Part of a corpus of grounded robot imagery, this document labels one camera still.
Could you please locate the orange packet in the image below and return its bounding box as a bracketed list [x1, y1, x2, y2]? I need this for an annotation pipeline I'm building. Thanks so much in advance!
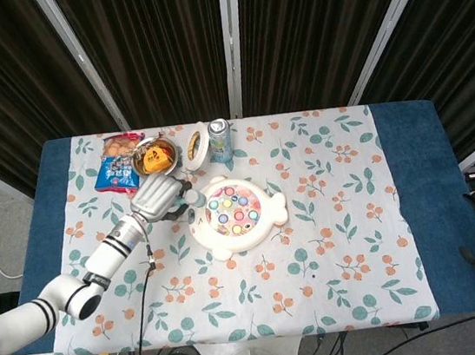
[140, 144, 176, 175]

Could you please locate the blue table cover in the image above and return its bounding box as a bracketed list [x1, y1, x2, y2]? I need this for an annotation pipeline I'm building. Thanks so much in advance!
[0, 83, 475, 355]

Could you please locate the metal bowl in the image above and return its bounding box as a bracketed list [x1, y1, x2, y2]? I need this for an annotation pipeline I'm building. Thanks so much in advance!
[128, 133, 182, 183]

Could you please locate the white whack-a-mole toy board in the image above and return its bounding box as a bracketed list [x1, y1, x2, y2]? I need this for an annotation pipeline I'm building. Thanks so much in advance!
[181, 167, 294, 266]

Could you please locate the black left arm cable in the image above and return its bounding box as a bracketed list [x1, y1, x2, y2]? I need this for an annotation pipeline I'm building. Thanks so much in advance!
[122, 240, 168, 355]

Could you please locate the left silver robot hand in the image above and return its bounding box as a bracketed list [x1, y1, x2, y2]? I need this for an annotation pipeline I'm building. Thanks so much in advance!
[126, 168, 198, 228]

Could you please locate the floral tablecloth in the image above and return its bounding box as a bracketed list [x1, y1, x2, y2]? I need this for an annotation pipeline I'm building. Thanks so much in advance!
[25, 92, 441, 355]

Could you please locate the silver metal chain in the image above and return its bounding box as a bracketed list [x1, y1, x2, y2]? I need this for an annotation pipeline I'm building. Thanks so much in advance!
[116, 134, 170, 164]

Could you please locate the white tape roll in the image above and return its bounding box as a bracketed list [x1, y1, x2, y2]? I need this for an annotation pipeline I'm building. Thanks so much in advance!
[180, 120, 214, 173]

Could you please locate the light blue drink can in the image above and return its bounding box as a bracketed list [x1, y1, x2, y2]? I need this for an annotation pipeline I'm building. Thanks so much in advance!
[205, 116, 235, 165]

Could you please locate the teal toy mallet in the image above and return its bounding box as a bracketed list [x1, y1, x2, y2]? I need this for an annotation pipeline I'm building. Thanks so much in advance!
[173, 187, 209, 214]

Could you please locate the blue snack bag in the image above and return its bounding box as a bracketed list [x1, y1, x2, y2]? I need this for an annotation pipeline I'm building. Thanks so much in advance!
[87, 129, 154, 201]

